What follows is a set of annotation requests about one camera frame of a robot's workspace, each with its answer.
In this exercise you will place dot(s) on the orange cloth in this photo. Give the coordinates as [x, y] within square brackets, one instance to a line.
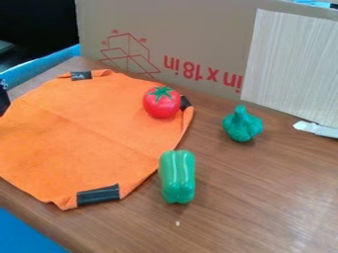
[83, 131]

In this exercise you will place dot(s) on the green toy pepper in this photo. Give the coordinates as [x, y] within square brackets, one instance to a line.
[177, 178]

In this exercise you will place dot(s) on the red toy tomato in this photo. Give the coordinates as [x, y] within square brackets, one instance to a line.
[161, 102]

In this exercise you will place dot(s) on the white board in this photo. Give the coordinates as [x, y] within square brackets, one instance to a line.
[295, 66]

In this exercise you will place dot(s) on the cardboard box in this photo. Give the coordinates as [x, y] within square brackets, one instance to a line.
[185, 42]

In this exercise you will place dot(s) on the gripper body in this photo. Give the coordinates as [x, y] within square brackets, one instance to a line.
[3, 99]

